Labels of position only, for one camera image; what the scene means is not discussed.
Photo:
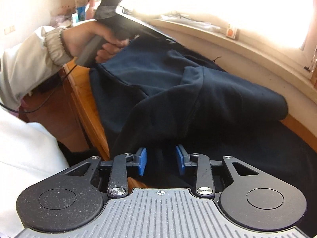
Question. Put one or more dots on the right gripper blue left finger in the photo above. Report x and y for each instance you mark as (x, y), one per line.
(118, 179)

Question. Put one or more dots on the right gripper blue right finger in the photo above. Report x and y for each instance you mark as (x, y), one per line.
(199, 165)

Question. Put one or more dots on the black Nike sweatpants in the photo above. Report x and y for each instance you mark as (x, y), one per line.
(157, 96)

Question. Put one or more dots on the person's left forearm grey sleeve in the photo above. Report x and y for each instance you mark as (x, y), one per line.
(28, 64)

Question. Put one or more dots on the person's left hand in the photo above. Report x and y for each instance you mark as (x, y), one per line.
(76, 38)

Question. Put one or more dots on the pink thermos jug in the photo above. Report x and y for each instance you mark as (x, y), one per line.
(91, 8)

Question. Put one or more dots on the blue cap bottle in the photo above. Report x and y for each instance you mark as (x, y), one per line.
(81, 13)

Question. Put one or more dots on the clear plastic bag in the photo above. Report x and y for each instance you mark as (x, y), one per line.
(186, 20)

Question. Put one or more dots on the person's white clothed torso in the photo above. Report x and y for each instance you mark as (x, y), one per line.
(29, 154)

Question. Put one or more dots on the small orange picture carton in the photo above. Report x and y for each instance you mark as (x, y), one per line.
(232, 32)

